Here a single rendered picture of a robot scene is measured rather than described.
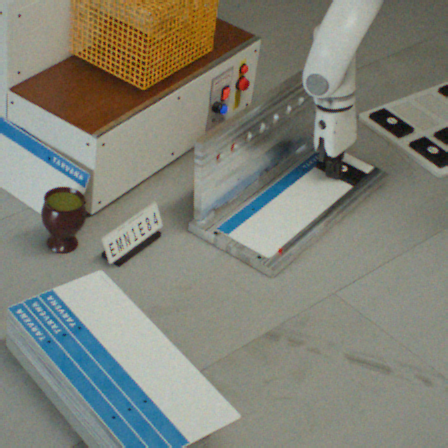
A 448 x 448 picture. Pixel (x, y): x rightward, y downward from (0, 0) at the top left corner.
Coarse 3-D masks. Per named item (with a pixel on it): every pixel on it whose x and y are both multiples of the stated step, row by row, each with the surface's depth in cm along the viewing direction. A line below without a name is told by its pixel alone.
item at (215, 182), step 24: (264, 96) 230; (288, 96) 238; (312, 96) 247; (240, 120) 223; (264, 120) 233; (288, 120) 242; (312, 120) 249; (216, 144) 221; (240, 144) 229; (264, 144) 237; (288, 144) 243; (216, 168) 224; (240, 168) 231; (264, 168) 238; (216, 192) 225; (240, 192) 234
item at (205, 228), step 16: (304, 144) 251; (288, 160) 247; (272, 176) 242; (384, 176) 247; (256, 192) 237; (368, 192) 243; (224, 208) 232; (240, 208) 232; (336, 208) 236; (352, 208) 239; (192, 224) 226; (208, 224) 227; (320, 224) 231; (208, 240) 226; (224, 240) 223; (304, 240) 226; (240, 256) 222; (256, 256) 221; (272, 256) 222; (288, 256) 222; (272, 272) 219
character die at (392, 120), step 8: (376, 112) 267; (384, 112) 267; (376, 120) 265; (384, 120) 265; (392, 120) 265; (400, 120) 265; (392, 128) 262; (400, 128) 263; (408, 128) 263; (400, 136) 261
